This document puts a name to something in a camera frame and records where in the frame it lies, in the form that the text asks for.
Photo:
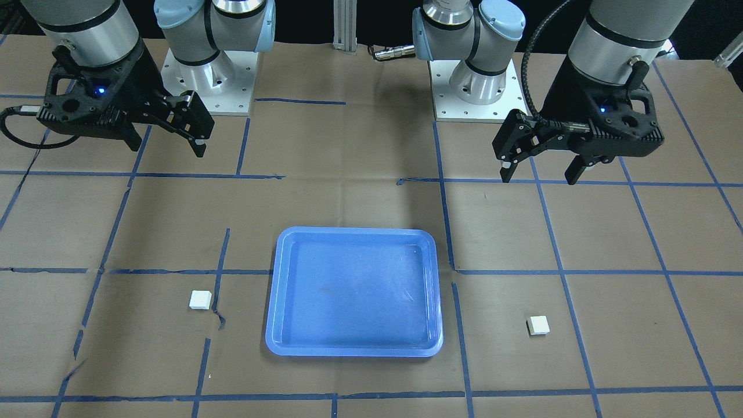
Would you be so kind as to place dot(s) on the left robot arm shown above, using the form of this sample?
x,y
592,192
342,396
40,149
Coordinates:
x,y
485,37

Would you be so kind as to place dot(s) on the blue plastic tray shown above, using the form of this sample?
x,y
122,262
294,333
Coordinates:
x,y
355,292

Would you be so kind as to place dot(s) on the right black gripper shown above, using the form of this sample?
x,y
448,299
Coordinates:
x,y
143,78

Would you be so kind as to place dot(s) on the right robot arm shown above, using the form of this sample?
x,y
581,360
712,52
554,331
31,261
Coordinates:
x,y
102,32

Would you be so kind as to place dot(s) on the white block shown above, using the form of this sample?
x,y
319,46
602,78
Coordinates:
x,y
200,299
538,325

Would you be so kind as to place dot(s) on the aluminium frame post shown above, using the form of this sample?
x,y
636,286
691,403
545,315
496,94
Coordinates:
x,y
344,20

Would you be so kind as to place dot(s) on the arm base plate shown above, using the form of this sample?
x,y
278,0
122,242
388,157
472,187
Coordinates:
x,y
462,95
225,85

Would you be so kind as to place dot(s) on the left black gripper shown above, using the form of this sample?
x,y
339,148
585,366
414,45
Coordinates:
x,y
562,100

